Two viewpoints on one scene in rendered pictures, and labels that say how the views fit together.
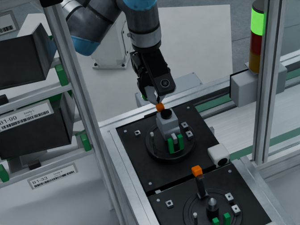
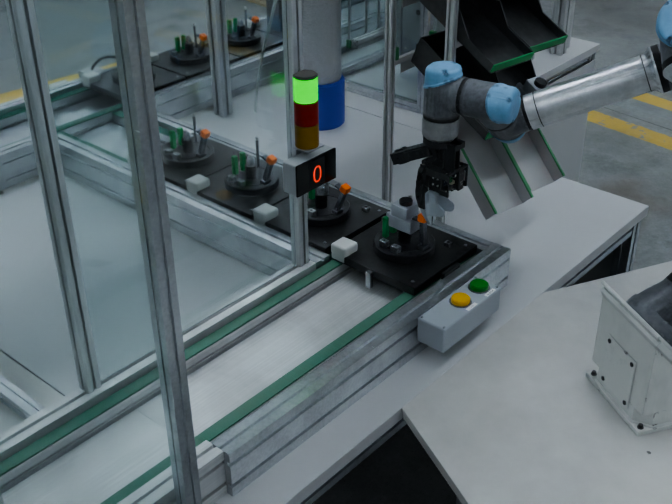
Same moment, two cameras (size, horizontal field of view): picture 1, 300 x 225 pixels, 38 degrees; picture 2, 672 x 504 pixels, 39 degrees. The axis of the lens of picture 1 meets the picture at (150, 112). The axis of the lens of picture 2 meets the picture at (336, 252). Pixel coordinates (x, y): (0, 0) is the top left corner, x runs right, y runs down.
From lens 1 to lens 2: 253 cm
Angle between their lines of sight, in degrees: 96
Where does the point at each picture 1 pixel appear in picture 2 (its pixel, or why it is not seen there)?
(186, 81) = (443, 314)
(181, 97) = (434, 298)
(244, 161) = (314, 257)
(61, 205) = (490, 234)
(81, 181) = not seen: hidden behind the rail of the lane
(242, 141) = (331, 297)
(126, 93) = (545, 344)
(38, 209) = (509, 226)
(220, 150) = (342, 243)
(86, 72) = not seen: hidden behind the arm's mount
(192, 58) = (494, 423)
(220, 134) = (362, 297)
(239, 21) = not seen: outside the picture
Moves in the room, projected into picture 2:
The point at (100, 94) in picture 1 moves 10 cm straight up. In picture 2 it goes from (580, 333) to (586, 295)
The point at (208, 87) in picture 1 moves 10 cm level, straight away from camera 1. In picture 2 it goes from (407, 317) to (430, 343)
